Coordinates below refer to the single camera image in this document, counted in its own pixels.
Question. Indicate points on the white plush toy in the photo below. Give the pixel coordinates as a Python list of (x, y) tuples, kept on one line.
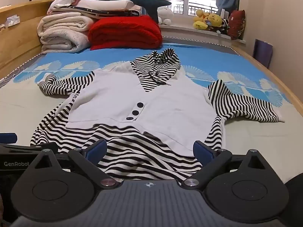
[(165, 14)]

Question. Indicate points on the tissue box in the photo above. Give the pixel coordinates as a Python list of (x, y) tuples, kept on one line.
[(12, 20)]

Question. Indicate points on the wooden bed frame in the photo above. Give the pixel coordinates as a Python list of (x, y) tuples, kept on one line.
[(14, 45)]

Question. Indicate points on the white fluffy folded blanket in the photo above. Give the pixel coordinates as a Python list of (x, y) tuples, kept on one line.
[(61, 33)]

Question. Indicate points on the purple flat board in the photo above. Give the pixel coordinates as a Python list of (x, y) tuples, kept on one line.
[(263, 52)]

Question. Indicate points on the red folded blanket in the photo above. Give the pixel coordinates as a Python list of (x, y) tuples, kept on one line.
[(125, 32)]

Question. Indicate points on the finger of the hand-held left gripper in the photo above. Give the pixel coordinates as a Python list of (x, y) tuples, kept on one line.
[(8, 137)]

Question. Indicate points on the striped hoodie with white vest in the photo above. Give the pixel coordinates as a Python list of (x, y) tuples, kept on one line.
[(153, 104)]

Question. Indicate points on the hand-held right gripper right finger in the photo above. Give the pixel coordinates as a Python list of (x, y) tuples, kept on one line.
[(201, 151)]

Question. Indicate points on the dark red pillow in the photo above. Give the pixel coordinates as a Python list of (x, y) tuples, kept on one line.
[(236, 24)]

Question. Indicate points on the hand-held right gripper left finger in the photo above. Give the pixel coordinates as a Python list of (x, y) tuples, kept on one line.
[(96, 149)]

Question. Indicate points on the yellow plush toy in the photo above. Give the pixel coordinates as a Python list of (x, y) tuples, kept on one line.
[(216, 21), (200, 19)]

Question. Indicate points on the white window sill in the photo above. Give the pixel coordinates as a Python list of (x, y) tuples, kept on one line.
[(189, 32)]

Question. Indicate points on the blue and white bed sheet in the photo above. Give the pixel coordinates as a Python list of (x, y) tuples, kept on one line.
[(28, 108)]

